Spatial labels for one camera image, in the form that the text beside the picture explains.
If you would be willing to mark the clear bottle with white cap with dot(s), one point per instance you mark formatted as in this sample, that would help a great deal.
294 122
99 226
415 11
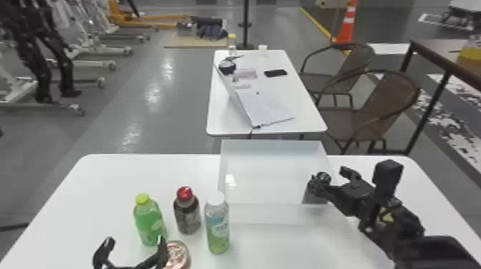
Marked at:
217 225

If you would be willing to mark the green bottle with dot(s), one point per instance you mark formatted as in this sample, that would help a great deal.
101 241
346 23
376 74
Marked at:
149 221

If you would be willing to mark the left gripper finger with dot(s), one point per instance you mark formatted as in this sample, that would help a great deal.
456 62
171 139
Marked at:
102 253
157 257

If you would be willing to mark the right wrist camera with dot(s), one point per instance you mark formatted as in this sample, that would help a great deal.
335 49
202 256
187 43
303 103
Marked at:
387 176

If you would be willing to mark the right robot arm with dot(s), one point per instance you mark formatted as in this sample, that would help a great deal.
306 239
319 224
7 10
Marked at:
421 248

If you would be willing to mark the clear box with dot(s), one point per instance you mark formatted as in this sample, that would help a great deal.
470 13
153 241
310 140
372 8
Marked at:
270 180

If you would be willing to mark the orange cone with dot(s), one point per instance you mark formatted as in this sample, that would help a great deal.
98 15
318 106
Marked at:
347 22

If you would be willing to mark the yellow pallet jack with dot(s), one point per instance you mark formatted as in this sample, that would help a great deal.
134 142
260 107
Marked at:
139 19

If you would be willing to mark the clear bottle with yellow cap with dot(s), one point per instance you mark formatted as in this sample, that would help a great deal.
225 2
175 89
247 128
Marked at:
232 46

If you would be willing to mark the red can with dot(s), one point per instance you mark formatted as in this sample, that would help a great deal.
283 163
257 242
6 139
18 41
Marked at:
177 256

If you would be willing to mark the brown chair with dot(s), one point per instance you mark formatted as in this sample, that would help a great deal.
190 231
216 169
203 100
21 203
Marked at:
375 109
338 80

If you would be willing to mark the black post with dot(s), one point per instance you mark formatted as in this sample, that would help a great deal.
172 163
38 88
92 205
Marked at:
245 26

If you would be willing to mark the white side table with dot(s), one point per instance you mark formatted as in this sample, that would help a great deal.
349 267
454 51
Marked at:
285 90

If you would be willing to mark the dark side table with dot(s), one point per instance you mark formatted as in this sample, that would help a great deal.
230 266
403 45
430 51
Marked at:
436 56

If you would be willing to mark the dark bottle with red cap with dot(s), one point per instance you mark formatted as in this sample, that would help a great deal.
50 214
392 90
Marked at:
186 212

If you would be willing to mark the black phone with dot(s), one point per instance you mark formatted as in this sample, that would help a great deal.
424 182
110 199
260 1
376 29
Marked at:
275 73

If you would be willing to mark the white cup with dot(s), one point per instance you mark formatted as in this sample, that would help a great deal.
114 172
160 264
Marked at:
263 48

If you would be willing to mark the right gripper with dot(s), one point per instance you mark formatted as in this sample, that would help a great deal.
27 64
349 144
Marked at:
353 199

